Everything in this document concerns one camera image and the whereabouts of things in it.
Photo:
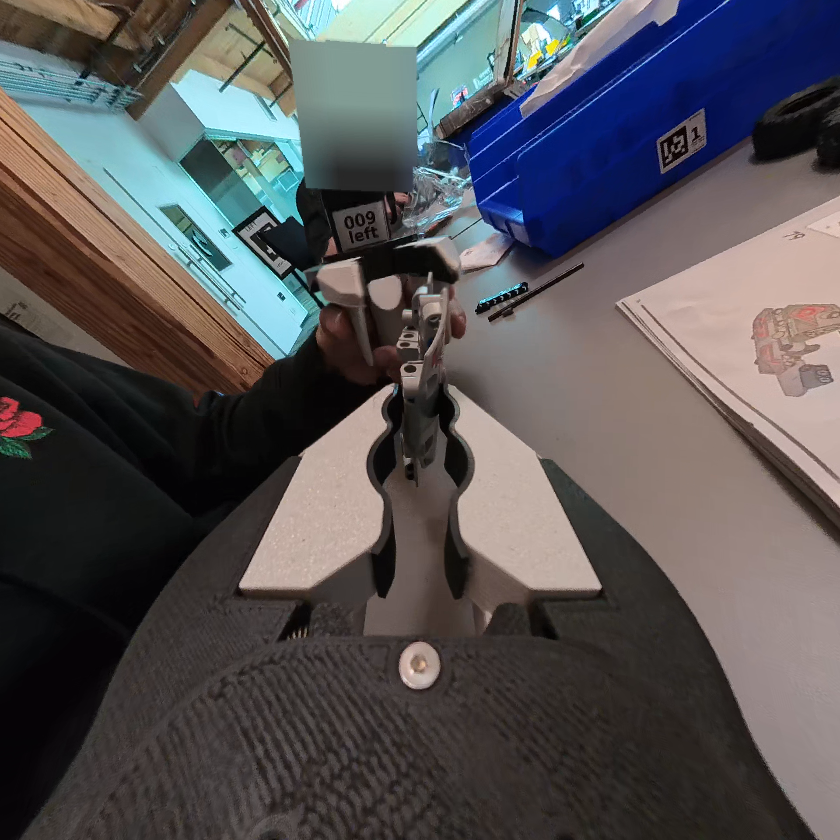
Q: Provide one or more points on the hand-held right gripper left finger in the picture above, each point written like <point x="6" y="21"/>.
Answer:
<point x="308" y="525"/>

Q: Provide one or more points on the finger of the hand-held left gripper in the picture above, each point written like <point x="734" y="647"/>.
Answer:
<point x="445" y="315"/>
<point x="341" y="282"/>

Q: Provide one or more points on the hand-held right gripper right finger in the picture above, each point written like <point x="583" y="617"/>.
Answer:
<point x="525" y="525"/>

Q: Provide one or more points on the small grey brick panel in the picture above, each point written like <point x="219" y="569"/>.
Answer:
<point x="410" y="341"/>

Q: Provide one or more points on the long grey brick assembly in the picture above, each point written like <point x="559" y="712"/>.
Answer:
<point x="420" y="420"/>

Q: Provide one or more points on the person's left hand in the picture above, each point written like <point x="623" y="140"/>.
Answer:
<point x="348" y="348"/>

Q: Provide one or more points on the small black brick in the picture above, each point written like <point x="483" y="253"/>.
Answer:
<point x="502" y="296"/>

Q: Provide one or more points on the black folding chair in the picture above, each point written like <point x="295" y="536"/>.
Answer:
<point x="289" y="249"/>

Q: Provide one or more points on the clear plastic bag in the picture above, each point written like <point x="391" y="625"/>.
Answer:
<point x="436" y="193"/>

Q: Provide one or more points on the small paper packet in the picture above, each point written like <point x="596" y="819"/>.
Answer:
<point x="485" y="253"/>

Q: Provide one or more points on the framed marker sign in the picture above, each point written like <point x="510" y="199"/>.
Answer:
<point x="262" y="243"/>

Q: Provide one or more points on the black axle rod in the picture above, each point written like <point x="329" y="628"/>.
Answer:
<point x="544" y="289"/>

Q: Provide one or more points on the blue bin with marker tag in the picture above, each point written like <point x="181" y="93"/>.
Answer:
<point x="590" y="131"/>

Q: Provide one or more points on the person's black sweater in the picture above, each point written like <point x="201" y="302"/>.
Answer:
<point x="79" y="525"/>

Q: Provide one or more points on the upright thin panel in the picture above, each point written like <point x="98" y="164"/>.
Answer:
<point x="512" y="39"/>

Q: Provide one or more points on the brick instruction booklet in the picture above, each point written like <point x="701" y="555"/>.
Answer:
<point x="735" y="367"/>

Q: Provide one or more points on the white paper sheet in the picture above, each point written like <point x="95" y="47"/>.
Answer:
<point x="590" y="52"/>

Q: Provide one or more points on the black white marker tag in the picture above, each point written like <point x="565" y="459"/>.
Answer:
<point x="682" y="141"/>

